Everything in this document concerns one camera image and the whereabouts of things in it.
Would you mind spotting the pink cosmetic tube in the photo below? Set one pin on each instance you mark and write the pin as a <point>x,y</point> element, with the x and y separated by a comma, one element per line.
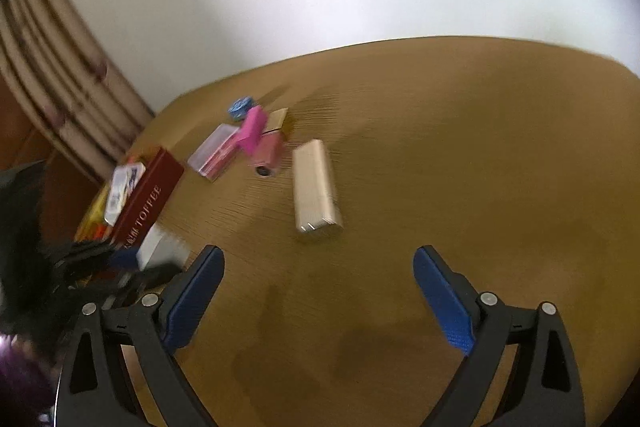
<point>267,152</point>

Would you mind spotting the beige patterned curtain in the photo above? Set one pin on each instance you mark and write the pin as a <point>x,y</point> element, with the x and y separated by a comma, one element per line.
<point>60,72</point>

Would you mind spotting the red tin box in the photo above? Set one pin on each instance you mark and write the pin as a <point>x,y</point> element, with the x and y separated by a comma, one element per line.
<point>150,197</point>

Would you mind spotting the gold rectangular case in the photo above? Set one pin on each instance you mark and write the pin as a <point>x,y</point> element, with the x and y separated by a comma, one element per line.
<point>315,187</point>

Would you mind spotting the white rectangular box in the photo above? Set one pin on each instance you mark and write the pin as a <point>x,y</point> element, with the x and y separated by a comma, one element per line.
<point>160,247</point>

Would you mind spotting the white printed packet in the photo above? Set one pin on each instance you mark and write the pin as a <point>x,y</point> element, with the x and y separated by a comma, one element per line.
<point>124,189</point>

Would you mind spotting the clear pink plastic box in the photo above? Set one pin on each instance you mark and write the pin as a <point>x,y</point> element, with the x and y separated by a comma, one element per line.
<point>214,153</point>

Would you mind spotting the pink block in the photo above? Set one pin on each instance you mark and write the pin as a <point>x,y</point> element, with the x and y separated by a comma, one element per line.
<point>251,129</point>

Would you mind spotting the small orange red item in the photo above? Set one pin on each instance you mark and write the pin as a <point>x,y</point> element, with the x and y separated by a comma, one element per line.
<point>100,232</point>

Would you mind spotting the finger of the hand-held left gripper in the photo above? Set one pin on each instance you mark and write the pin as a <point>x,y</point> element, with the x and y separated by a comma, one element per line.
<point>122,258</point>
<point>150,276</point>

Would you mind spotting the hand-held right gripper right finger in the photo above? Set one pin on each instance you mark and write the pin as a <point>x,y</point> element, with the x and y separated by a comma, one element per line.
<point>445,302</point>

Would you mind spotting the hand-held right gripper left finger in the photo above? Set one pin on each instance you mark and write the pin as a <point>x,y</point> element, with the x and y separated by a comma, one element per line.
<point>195,302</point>

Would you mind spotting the brown wooden door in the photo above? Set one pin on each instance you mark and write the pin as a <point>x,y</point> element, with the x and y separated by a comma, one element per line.
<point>20,142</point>

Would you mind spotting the cream block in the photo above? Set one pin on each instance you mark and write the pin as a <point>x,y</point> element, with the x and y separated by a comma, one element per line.
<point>277,121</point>

